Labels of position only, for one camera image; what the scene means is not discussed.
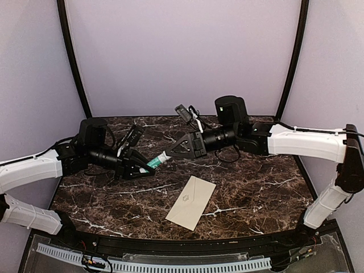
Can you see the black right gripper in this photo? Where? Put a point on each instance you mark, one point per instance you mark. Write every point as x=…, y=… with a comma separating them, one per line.
x=193, y=152

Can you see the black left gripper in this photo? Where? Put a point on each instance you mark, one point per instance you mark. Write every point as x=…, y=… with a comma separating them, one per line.
x=125, y=165

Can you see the small glue bottle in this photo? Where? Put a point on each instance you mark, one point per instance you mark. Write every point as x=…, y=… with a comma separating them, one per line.
x=153, y=164

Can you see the cream envelope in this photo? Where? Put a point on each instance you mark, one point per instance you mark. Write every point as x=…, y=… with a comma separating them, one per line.
x=190, y=205

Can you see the grey glue bottle cap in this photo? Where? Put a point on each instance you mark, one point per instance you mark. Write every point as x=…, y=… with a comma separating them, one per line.
x=163, y=157

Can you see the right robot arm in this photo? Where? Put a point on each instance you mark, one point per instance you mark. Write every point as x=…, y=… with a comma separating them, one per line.
x=341, y=146

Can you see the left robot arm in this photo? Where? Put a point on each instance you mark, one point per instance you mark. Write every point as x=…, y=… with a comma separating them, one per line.
x=68, y=157

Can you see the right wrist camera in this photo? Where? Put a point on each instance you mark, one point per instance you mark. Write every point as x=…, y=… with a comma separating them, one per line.
x=192, y=117

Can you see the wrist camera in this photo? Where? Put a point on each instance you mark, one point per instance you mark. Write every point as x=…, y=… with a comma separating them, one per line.
x=129, y=140
x=192, y=117

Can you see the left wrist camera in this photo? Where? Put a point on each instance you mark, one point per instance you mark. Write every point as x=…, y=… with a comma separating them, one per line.
x=129, y=140

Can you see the black front rail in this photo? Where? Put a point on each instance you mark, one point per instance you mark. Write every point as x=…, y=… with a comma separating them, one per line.
x=273, y=243

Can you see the white slotted cable duct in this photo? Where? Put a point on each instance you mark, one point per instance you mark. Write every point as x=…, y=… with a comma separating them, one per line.
x=156, y=263

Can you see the black corner frame post left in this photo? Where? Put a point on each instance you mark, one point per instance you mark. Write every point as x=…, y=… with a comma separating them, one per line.
x=63, y=18

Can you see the black corner frame post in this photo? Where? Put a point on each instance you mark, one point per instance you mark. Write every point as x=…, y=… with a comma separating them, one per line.
x=301, y=24
x=63, y=18

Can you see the black corner frame post right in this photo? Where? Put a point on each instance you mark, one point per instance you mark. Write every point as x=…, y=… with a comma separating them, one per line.
x=301, y=24

